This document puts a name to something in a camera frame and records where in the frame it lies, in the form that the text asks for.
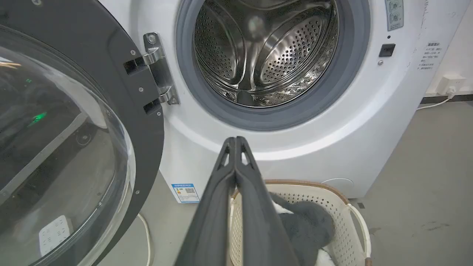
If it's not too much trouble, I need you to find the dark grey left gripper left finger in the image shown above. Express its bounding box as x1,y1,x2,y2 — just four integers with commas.
174,137,236,266

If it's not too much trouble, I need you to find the white cable on floor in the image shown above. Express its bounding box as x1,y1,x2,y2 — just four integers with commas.
137,213,152,266

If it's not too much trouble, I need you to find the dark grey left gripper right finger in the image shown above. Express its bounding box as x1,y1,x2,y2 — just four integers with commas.
235,136,299,266

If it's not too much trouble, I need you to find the white wall power socket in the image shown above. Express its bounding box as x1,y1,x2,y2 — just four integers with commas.
436,75,467,95

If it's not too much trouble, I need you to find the white front-load washing machine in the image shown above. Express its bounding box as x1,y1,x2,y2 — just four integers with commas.
98,0,472,204

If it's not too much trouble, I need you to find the grey fuzzy garment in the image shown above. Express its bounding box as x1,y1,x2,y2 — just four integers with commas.
269,192,336,266

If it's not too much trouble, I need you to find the silver metal door hinge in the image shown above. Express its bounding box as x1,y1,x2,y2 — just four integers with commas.
143,32,180,106

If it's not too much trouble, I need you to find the white power cable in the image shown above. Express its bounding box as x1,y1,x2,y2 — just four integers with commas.
416,88,456,111

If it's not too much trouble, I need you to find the cream perforated laundry basket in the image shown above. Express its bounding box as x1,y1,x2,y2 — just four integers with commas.
226,180,372,266

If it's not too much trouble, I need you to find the washer door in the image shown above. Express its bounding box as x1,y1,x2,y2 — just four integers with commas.
0,0,165,266

